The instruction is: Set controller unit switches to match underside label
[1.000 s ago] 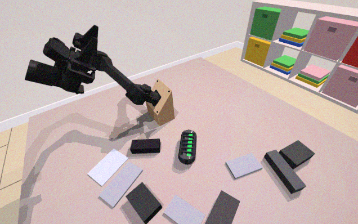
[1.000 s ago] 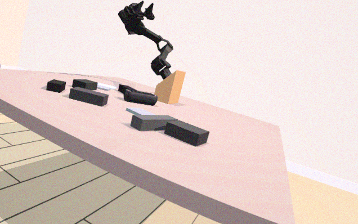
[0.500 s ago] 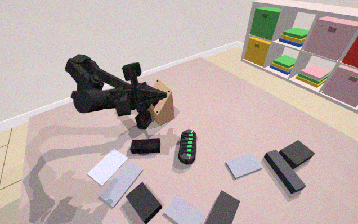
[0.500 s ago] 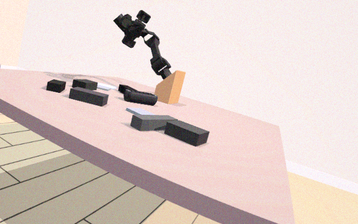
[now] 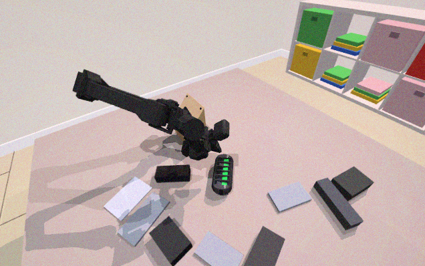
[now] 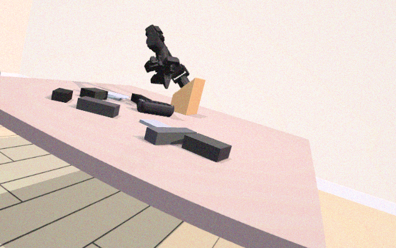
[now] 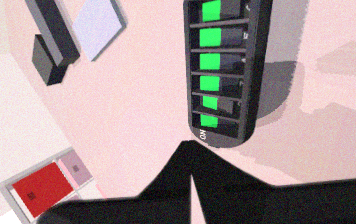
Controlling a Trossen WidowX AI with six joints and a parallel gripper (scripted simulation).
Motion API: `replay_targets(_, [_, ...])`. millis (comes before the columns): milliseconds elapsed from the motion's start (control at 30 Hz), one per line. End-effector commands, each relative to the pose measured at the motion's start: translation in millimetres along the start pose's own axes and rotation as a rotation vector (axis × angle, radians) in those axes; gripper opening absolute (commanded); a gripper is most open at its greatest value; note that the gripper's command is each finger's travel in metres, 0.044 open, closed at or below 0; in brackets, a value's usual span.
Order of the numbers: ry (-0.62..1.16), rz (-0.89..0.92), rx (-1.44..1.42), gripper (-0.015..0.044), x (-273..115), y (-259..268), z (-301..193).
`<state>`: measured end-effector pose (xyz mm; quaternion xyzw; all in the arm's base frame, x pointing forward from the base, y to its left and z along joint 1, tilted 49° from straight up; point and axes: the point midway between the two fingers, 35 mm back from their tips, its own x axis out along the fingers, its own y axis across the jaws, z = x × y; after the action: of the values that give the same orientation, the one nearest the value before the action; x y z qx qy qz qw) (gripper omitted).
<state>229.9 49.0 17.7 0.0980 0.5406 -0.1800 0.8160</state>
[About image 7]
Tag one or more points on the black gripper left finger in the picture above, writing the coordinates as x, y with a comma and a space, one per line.
166, 200

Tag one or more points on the dark grey rectangular block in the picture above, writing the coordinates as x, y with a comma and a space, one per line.
44, 63

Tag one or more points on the dark grey rectangular bar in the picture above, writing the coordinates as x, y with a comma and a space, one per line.
53, 31

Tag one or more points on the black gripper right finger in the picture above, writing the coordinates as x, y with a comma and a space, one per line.
228, 195

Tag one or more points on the dark grey controller unit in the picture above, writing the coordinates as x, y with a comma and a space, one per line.
225, 49

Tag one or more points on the pale lavender rectangular block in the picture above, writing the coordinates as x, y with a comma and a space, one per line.
98, 24

